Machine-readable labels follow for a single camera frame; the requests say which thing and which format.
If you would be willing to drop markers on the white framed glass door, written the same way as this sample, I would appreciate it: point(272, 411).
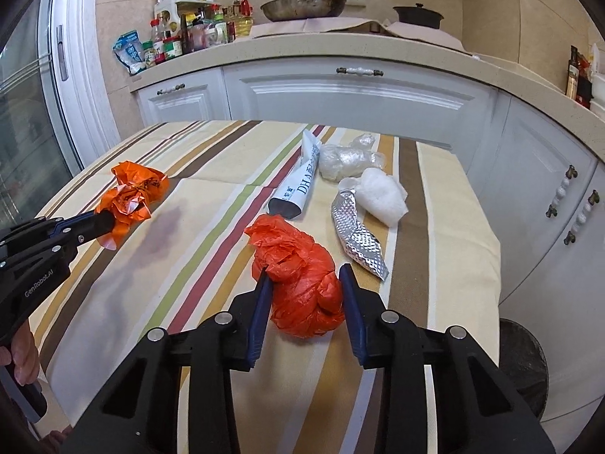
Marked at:
point(28, 104)

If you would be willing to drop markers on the black lidded pot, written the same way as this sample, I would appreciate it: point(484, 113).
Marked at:
point(418, 16)

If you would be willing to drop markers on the cluster of condiment bottles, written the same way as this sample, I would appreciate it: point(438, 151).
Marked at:
point(189, 38)

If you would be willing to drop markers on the beige stove cover cloth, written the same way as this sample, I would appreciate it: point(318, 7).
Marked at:
point(307, 27)
point(425, 38)

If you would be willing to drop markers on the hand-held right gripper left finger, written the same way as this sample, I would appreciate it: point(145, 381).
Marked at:
point(262, 312)

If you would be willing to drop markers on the striped tablecloth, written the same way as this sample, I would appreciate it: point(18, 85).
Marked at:
point(189, 227)

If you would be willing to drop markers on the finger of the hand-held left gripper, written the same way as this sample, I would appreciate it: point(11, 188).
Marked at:
point(82, 219)
point(94, 231)

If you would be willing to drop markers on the dark sauce bottle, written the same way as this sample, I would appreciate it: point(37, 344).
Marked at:
point(572, 75)

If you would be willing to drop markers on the white rolled paper tube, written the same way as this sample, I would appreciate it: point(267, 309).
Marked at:
point(295, 184)

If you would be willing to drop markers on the person's left hand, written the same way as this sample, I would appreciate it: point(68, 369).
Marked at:
point(23, 354)

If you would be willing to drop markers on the red plastic bag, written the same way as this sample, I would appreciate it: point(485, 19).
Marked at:
point(298, 279)

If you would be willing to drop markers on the silver embossed foil piece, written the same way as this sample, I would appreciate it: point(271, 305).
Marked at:
point(359, 241)

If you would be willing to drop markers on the blue white pouch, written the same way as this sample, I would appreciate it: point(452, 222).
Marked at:
point(130, 52)

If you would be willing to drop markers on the red label sauce bottle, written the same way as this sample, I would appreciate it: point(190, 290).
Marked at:
point(585, 85)

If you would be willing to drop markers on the white spice rack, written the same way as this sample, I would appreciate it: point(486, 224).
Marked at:
point(165, 13)

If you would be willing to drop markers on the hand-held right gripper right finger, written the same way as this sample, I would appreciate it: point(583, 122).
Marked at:
point(352, 312)

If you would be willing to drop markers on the orange printed plastic bag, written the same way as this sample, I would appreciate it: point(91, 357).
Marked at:
point(134, 189)

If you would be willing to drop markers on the black trash bin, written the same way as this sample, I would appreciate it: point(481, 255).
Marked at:
point(520, 364)

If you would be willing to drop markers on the crumpled clear plastic bag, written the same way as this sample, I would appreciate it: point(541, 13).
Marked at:
point(342, 158)

